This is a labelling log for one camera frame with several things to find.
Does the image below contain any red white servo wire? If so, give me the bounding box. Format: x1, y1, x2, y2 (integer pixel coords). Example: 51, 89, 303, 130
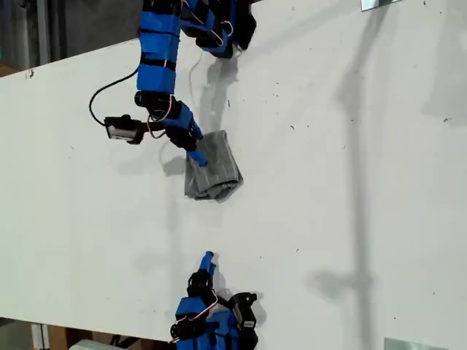
145, 93, 175, 139
168, 291, 220, 344

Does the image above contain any black silver camera box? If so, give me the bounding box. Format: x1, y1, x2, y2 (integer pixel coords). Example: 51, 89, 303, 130
104, 114, 144, 146

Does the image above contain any grey striped square towel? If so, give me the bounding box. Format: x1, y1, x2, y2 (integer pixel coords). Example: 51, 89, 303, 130
183, 129, 244, 201

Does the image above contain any black camera cable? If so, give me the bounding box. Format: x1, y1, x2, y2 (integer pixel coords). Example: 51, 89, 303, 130
89, 67, 139, 127

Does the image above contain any pale plastic container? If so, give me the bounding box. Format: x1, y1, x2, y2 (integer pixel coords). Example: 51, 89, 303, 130
69, 338, 112, 350

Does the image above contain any brown cardboard box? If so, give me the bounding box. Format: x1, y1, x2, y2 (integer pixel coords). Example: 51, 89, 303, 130
47, 324, 114, 350

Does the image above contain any grey metal bar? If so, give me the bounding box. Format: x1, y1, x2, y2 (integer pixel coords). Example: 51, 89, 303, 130
36, 0, 50, 69

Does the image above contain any black labelled camera box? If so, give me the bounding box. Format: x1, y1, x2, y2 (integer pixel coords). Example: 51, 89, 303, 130
228, 291, 259, 329

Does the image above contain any thin white wire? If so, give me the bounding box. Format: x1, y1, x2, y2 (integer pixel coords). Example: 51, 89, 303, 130
188, 50, 206, 98

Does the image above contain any white table leg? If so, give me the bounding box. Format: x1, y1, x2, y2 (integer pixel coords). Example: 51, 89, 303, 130
31, 322, 50, 350

